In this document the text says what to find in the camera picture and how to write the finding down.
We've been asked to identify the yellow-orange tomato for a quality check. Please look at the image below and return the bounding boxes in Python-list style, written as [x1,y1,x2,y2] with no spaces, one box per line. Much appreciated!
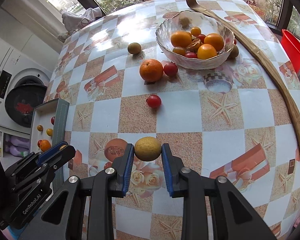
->
[46,128,53,137]

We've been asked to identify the yellow tomato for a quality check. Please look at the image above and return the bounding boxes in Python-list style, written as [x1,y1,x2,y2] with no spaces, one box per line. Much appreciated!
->
[37,125,43,132]

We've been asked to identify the brown kiwi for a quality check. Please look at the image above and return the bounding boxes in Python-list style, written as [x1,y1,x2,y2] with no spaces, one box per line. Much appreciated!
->
[134,137,161,161]

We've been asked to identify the orange in box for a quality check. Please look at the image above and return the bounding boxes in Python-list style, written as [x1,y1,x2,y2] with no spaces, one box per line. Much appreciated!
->
[39,139,51,152]

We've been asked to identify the purple detergent bottle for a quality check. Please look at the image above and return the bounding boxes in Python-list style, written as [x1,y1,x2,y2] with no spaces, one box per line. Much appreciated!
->
[4,134,30,157]

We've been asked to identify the white shallow cardboard box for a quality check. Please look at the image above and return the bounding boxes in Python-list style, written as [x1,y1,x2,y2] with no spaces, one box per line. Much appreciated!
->
[30,99,69,152]

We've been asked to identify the red cherry tomato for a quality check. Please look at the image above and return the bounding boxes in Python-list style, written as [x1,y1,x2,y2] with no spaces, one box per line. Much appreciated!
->
[51,116,55,125]
[146,94,162,109]

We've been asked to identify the white washing machine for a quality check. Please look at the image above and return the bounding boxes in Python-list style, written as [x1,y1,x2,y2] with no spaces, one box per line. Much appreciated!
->
[0,38,52,134]

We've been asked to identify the white cloth on rack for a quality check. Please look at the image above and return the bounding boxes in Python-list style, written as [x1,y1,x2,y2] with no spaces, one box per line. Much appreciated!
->
[57,7,102,42]

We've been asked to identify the large orange near bowl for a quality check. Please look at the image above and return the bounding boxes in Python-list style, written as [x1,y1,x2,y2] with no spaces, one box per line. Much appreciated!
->
[139,59,164,82]

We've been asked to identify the green-brown kiwi fruit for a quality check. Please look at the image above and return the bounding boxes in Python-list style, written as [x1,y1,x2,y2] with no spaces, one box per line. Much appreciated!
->
[127,42,142,55]

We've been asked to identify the patterned checkered tablecloth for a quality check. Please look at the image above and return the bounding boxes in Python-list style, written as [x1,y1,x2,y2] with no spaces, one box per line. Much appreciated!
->
[46,0,300,239]

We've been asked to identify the red tomato beside orange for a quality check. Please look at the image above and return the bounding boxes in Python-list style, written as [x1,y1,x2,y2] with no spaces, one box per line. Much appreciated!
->
[164,62,178,77]

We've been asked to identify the small kiwi behind bowl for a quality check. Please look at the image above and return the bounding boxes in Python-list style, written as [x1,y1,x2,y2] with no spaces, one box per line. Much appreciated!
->
[228,44,239,59]

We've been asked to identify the red plastic basin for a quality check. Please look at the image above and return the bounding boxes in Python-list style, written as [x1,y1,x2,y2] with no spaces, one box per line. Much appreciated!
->
[281,29,300,73]

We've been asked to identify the glass fruit bowl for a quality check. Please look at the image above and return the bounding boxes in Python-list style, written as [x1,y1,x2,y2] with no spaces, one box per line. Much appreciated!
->
[155,10,235,70]

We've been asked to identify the wooden back scratcher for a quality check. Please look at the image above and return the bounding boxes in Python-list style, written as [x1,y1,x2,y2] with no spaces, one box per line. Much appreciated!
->
[186,0,300,154]

